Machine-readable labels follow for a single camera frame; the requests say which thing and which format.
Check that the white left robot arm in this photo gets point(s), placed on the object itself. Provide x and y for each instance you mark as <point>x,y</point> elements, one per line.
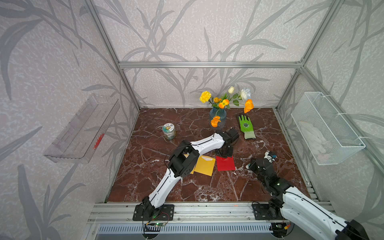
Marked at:
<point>184,158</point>

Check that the clear acrylic wall shelf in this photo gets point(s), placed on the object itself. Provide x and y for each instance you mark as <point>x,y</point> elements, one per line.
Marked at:
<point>81,137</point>

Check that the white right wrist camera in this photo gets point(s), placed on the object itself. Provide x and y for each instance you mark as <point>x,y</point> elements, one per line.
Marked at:
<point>270,156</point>

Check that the artificial flower bouquet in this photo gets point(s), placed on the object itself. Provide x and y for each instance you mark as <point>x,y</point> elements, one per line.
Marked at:
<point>225,101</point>

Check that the white wire wall basket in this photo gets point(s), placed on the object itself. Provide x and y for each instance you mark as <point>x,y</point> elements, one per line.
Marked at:
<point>316,109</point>

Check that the blue textured glass vase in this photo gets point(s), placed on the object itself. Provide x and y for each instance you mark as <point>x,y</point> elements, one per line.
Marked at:
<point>218,118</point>

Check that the large yellow envelope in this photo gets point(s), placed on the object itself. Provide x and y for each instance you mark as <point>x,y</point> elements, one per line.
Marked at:
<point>205,165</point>

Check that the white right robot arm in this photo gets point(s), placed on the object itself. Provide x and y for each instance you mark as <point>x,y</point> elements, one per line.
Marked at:
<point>290,203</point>

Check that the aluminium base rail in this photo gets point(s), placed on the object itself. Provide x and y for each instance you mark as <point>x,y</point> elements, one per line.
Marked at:
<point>184,212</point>

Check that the white cloth in basket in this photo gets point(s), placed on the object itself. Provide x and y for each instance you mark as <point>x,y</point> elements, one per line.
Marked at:
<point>316,141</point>

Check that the red envelope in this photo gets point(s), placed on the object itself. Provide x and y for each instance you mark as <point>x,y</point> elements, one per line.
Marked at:
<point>225,164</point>

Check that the round sunflower label jar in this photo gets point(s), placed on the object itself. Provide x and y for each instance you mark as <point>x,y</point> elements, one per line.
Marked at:
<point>169,131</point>

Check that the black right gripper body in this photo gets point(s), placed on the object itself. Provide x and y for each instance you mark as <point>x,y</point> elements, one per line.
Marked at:
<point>254,167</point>

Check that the green work glove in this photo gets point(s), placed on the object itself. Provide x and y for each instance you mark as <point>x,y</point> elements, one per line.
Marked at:
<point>246,127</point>

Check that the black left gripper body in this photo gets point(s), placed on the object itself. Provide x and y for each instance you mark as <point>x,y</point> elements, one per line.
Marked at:
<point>227,153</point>

